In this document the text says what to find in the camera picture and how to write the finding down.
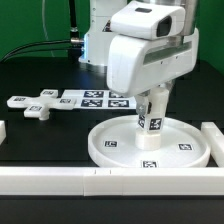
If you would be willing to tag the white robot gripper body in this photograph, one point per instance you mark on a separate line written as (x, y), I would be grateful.
(137, 65)

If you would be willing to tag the white round table top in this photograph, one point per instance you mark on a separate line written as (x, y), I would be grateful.
(112, 144)

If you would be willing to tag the white marker plate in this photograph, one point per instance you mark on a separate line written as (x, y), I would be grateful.
(99, 99)

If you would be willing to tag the white cross-shaped table base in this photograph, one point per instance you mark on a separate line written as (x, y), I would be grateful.
(39, 107)

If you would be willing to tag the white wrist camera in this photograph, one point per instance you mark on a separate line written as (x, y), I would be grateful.
(148, 21)

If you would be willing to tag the black vertical cable connector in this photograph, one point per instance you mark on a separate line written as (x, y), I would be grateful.
(74, 33)

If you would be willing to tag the white right rail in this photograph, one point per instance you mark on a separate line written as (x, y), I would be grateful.
(216, 140)

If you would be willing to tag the white rail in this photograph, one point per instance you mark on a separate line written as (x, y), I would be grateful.
(111, 181)
(2, 131)
(216, 140)

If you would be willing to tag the white left rail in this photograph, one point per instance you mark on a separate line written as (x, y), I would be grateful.
(2, 131)

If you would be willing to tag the white front rail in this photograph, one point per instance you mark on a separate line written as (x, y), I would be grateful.
(111, 181)

